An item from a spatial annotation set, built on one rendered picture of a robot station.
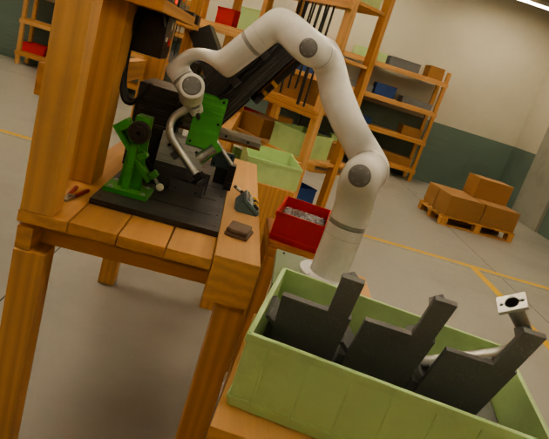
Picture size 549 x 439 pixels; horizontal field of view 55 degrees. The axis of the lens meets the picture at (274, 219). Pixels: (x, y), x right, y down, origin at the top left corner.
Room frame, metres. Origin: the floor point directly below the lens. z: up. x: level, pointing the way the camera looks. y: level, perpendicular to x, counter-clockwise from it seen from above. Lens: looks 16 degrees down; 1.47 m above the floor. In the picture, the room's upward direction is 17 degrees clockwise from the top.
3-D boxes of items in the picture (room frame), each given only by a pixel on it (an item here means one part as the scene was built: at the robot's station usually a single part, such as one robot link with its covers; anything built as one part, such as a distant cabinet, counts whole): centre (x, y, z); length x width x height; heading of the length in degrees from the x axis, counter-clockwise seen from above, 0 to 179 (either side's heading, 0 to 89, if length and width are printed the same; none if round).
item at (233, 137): (2.25, 0.35, 1.11); 0.39 x 0.16 x 0.03; 97
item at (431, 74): (10.83, -0.80, 1.12); 3.16 x 0.54 x 2.24; 95
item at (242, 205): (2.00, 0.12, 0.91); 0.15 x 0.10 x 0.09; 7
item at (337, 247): (1.62, -0.22, 0.96); 0.19 x 0.19 x 0.18
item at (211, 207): (2.15, 0.44, 0.89); 1.10 x 0.42 x 0.02; 7
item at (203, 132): (2.09, 0.37, 1.17); 0.13 x 0.12 x 0.20; 7
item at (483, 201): (7.96, -2.74, 0.37); 1.20 x 0.80 x 0.74; 103
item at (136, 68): (2.11, 0.80, 1.23); 1.30 x 0.05 x 0.09; 7
